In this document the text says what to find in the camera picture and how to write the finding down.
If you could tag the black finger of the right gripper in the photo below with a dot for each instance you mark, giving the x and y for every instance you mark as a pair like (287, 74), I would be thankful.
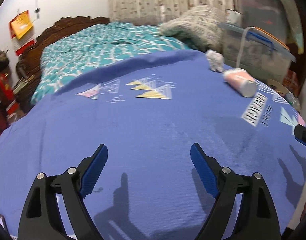
(300, 134)

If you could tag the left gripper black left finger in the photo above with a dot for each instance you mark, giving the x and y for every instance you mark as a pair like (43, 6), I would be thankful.
(40, 218)

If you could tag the white tissue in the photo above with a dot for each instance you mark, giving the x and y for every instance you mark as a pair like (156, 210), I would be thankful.
(216, 61)

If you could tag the teal white patterned quilt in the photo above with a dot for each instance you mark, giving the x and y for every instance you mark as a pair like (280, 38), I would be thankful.
(97, 46)

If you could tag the pink white paper cup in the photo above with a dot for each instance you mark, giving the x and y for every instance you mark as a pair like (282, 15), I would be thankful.
(241, 81)

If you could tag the clear plastic storage box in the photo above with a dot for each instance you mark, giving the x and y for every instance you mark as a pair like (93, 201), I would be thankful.
(259, 54)

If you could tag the dark wooden headboard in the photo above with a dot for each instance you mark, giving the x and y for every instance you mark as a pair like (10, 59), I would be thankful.
(28, 65)

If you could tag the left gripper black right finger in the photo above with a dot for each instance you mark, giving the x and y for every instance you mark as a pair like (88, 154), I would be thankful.
(257, 217)

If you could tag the yellow red wall calendar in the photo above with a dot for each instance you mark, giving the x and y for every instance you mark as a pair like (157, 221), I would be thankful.
(21, 29)

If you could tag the beige round trash bin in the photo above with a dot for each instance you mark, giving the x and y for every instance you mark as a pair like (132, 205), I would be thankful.
(279, 88)

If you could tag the blue patterned bed blanket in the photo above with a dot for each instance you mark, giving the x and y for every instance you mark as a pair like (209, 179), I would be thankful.
(149, 110)

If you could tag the grey patterned pillow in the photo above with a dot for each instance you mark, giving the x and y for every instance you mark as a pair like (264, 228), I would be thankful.
(198, 28)

